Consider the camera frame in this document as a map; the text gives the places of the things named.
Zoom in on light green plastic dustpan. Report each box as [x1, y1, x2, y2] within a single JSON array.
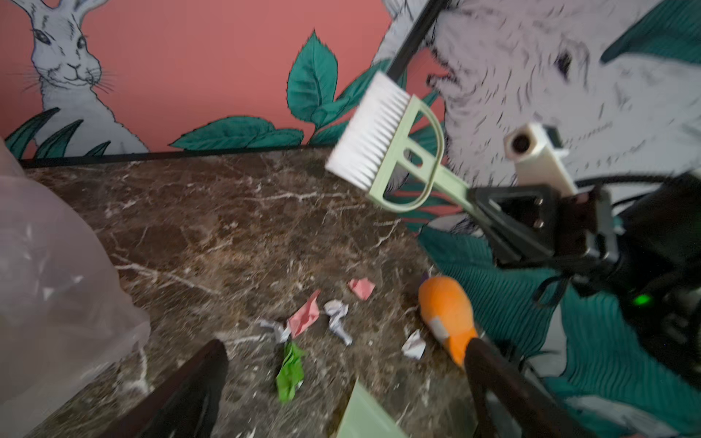
[[335, 381, 407, 438]]

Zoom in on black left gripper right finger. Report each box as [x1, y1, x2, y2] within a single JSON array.
[[464, 339, 594, 437]]

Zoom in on white flat paper scrap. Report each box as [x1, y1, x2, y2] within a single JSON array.
[[402, 330, 426, 361]]

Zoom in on clear plastic bin liner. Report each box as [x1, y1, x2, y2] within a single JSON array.
[[1, 148, 151, 437]]

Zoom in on white printed paper scrap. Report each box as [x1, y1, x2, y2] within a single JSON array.
[[257, 319, 291, 344]]

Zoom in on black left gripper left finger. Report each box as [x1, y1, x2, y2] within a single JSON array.
[[102, 339, 229, 437]]

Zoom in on pink paper scrap long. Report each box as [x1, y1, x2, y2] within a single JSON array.
[[287, 289, 321, 339]]

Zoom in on light green hand brush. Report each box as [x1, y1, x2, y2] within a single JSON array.
[[326, 72, 489, 224]]

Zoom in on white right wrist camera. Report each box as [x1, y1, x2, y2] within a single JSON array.
[[504, 122, 578, 197]]

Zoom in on green paper scrap upper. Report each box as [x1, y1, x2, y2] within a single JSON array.
[[276, 341, 306, 403]]

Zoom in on white crumpled paper scrap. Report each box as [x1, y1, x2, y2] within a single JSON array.
[[323, 299, 353, 347]]

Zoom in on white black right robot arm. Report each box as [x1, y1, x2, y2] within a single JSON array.
[[468, 172, 700, 387]]

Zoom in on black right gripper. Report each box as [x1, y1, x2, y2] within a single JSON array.
[[468, 184, 621, 274]]

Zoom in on orange plush fish toy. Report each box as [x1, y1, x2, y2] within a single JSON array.
[[418, 277, 479, 369]]

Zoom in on pink paper scrap right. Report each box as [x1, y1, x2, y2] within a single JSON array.
[[348, 277, 376, 301]]

